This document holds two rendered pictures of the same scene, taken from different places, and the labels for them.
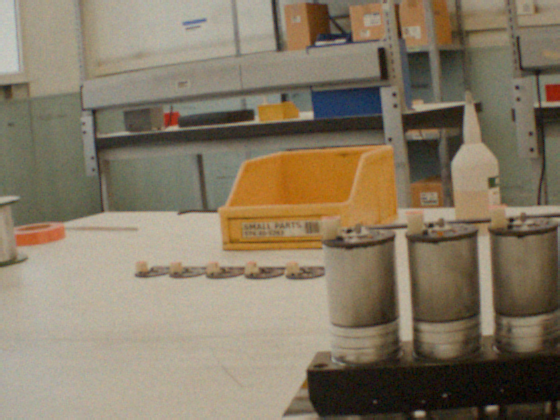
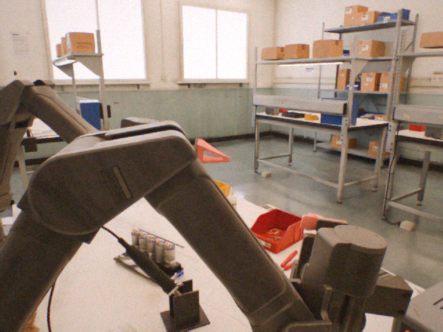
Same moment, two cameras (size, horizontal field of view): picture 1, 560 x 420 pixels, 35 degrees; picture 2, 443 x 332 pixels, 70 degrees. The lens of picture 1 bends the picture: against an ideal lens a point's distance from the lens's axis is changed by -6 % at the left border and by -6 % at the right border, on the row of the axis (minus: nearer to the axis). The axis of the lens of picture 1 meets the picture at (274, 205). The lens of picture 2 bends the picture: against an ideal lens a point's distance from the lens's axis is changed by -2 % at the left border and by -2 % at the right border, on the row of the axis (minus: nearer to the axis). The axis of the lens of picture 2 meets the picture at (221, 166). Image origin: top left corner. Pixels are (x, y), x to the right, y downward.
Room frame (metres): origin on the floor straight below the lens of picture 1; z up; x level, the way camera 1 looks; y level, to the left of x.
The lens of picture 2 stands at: (-0.26, -0.48, 1.16)
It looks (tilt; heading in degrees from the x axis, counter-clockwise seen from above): 15 degrees down; 23
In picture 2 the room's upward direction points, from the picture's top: straight up
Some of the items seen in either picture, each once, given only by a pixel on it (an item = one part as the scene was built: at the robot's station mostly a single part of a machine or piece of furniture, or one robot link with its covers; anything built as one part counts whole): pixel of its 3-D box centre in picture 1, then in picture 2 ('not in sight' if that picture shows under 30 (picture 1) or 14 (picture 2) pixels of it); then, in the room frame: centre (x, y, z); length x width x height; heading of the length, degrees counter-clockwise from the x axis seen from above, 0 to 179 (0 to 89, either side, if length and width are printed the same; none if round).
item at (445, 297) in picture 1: (446, 302); (145, 245); (0.29, -0.05, 0.79); 0.02 x 0.02 x 0.05
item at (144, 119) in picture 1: (144, 118); (272, 110); (3.58, 0.47, 0.80); 0.15 x 0.12 x 0.10; 166
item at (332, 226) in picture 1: (334, 227); not in sight; (0.30, -0.02, 0.82); 0.01 x 0.01 x 0.01; 76
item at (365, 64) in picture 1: (217, 83); (293, 104); (3.19, 0.15, 0.90); 1.30 x 0.06 x 0.12; 56
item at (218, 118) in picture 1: (215, 118); (293, 115); (3.40, 0.18, 0.77); 0.24 x 0.16 x 0.04; 52
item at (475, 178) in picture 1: (474, 161); (231, 198); (0.63, -0.14, 0.80); 0.03 x 0.03 x 0.10
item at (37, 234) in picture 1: (34, 234); not in sight; (0.81, 0.22, 0.76); 0.06 x 0.06 x 0.01
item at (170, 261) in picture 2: not in sight; (169, 256); (0.27, -0.14, 0.79); 0.02 x 0.02 x 0.05
